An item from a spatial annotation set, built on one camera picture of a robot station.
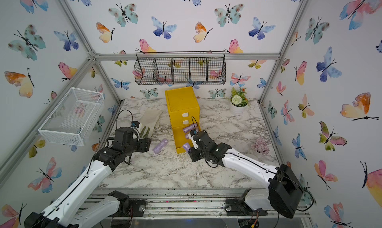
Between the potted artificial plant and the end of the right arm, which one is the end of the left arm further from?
the potted artificial plant

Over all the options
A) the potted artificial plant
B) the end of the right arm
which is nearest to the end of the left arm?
the end of the right arm

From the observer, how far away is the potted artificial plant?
101 centimetres
